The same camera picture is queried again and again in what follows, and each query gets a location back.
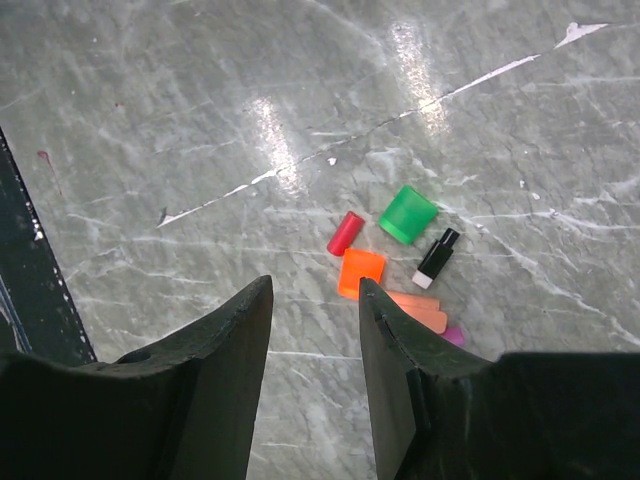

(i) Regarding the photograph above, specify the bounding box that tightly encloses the red pen cap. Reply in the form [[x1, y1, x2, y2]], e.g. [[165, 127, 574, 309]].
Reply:
[[327, 211, 365, 257]]

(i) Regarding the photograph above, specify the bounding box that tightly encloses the black marker cap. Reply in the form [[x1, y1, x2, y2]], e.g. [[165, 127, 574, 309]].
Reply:
[[412, 228, 460, 289]]

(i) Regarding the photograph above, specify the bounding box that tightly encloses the orange highlighter cap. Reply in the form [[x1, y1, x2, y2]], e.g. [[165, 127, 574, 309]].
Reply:
[[337, 248, 386, 300]]

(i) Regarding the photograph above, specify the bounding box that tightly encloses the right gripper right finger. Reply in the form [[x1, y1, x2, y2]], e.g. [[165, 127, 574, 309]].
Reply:
[[359, 279, 639, 479]]

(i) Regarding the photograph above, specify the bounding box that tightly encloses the pink pen cap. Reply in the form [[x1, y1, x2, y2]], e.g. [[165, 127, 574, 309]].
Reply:
[[441, 327, 465, 347]]

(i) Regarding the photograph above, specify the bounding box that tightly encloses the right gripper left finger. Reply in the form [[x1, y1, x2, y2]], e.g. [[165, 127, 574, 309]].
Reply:
[[1, 275, 274, 479]]

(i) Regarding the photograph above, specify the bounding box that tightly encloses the black base bar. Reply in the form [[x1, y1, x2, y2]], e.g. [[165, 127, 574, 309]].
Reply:
[[1, 136, 97, 366]]

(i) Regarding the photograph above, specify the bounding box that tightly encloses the green highlighter cap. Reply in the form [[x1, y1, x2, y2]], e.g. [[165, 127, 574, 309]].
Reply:
[[378, 185, 438, 245]]

